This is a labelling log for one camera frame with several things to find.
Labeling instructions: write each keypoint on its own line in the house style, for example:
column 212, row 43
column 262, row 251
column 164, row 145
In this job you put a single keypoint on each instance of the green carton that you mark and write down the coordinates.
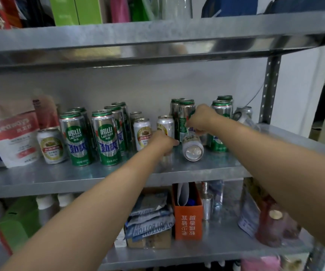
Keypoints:
column 18, row 221

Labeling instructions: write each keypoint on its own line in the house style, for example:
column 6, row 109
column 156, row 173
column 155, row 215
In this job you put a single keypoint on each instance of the cluster of tall green cans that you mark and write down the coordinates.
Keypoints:
column 100, row 135

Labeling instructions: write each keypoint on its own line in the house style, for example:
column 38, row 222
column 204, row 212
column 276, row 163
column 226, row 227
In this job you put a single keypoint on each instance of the orange box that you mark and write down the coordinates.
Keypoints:
column 188, row 220

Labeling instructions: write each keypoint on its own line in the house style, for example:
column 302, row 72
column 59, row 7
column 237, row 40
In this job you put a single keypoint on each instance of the short silver can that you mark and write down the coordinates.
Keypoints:
column 135, row 115
column 243, row 113

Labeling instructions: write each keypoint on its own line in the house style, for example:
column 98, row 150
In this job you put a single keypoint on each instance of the dark red jar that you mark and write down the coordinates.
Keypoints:
column 272, row 225

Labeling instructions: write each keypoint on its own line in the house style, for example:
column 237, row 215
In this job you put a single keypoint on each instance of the white paper sheet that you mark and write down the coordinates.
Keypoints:
column 182, row 193

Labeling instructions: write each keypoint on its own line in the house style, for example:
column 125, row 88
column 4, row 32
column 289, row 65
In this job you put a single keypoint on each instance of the person's left forearm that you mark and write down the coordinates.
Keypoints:
column 89, row 206

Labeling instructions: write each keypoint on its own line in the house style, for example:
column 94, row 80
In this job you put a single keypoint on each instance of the person's left hand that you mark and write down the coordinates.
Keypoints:
column 164, row 142

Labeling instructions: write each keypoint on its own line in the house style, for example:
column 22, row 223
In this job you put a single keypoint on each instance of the silver metal bottle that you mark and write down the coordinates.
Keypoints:
column 207, row 204

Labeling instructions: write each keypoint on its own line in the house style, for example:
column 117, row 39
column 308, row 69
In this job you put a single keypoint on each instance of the person's left fingers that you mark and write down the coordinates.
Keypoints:
column 173, row 145

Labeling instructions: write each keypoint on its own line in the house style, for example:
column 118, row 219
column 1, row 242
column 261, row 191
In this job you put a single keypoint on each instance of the clear plastic bottle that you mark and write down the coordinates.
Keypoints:
column 218, row 191

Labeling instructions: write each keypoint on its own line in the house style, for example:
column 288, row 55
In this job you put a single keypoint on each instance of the pink package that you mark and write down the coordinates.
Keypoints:
column 120, row 8

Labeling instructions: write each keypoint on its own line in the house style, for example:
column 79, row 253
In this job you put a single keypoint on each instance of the short white beer can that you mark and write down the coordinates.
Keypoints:
column 51, row 146
column 192, row 148
column 165, row 125
column 142, row 134

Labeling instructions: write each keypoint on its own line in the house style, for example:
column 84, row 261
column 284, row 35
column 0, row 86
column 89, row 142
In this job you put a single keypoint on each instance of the clear glass jar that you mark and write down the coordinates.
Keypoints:
column 176, row 7

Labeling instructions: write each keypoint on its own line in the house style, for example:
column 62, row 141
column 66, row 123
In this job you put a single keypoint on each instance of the white capped bottle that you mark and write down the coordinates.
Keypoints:
column 46, row 207
column 66, row 198

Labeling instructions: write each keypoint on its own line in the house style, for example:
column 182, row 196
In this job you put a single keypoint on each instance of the grey metal shelving rack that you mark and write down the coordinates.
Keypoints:
column 156, row 39

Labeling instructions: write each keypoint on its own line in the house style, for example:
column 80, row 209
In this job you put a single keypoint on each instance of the person's right fingers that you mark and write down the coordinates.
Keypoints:
column 193, row 128

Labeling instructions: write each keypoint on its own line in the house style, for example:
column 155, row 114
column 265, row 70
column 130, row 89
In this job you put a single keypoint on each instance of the red box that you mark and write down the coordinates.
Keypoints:
column 1, row 11

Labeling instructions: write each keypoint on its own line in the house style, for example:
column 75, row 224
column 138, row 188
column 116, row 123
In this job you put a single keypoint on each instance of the blue grey pouch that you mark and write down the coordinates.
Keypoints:
column 248, row 213

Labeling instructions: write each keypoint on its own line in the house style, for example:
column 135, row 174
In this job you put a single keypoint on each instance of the dark blue bag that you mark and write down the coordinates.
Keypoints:
column 303, row 4

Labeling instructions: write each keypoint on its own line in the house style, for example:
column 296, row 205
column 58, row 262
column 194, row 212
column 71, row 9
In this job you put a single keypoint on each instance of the person's right forearm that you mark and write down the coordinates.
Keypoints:
column 281, row 172

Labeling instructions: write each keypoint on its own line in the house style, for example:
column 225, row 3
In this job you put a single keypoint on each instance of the red and white pouch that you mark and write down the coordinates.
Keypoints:
column 12, row 141

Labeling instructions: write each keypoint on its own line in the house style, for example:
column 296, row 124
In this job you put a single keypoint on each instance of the pink item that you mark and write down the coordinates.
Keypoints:
column 261, row 263

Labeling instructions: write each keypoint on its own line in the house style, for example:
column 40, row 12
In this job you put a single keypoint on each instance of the tall green beer can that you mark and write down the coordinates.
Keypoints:
column 221, row 110
column 175, row 108
column 183, row 121

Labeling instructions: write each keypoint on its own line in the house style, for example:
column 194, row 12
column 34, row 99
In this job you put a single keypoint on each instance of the person's right hand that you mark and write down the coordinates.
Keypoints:
column 204, row 117

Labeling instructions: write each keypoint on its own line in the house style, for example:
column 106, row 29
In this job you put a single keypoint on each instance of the brown cardboard box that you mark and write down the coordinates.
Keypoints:
column 151, row 241

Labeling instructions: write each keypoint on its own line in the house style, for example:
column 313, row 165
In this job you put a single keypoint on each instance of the green box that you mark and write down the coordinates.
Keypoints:
column 76, row 9

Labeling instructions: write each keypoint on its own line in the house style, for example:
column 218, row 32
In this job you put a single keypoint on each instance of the green package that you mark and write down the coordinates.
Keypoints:
column 140, row 8

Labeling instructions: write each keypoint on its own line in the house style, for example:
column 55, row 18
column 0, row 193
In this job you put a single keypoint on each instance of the blue box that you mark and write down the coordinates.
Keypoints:
column 230, row 6

